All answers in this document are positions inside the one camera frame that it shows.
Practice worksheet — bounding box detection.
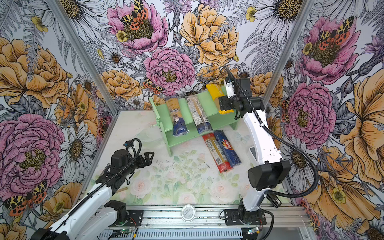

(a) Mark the yellow spaghetti bag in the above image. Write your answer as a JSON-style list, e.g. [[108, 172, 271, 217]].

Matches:
[[206, 84, 234, 115]]

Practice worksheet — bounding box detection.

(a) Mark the clear white-label spaghetti bag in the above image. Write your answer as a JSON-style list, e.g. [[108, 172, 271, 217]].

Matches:
[[186, 96, 213, 134]]

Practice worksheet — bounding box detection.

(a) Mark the blue-bottom Arko spaghetti bag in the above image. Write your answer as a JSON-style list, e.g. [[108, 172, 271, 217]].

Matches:
[[165, 96, 189, 137]]

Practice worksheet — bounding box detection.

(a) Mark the blue Barilla spaghetti box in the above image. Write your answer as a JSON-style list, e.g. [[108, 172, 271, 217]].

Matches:
[[214, 130, 242, 168]]

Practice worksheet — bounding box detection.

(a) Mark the red spaghetti bag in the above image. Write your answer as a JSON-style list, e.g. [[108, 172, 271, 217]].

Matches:
[[203, 133, 232, 173]]

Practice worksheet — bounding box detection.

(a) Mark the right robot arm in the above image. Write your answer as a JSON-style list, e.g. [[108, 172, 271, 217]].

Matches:
[[219, 77, 291, 225]]

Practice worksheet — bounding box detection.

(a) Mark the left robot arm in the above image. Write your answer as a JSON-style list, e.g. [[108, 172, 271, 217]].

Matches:
[[31, 150, 155, 240]]

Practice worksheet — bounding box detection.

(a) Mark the green wooden shelf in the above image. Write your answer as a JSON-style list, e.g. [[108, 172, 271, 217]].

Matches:
[[149, 74, 248, 157]]

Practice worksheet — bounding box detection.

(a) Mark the small wooden stick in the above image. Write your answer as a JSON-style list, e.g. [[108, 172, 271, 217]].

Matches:
[[116, 187, 128, 193]]

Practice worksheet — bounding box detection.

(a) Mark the white round lid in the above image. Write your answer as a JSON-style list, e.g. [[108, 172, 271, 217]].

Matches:
[[181, 204, 197, 222]]

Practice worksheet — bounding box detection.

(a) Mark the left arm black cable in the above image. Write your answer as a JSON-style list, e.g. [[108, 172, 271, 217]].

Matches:
[[68, 138, 143, 214]]

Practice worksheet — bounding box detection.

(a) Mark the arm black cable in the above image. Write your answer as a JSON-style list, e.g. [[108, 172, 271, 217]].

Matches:
[[68, 138, 143, 214], [225, 68, 319, 199]]

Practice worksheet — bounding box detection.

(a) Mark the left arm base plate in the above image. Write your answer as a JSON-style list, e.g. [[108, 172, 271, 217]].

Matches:
[[118, 210, 144, 227]]

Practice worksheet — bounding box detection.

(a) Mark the aluminium front rail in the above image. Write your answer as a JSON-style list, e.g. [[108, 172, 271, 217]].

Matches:
[[127, 204, 310, 230]]

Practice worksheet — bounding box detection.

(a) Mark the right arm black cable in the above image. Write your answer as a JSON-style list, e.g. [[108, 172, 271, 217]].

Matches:
[[225, 68, 319, 199]]

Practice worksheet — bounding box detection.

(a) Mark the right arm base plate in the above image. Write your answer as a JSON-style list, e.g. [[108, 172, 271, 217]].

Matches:
[[224, 209, 267, 226]]

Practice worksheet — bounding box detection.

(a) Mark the white vented cable duct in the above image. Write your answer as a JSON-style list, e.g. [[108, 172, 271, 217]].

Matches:
[[96, 228, 243, 240]]

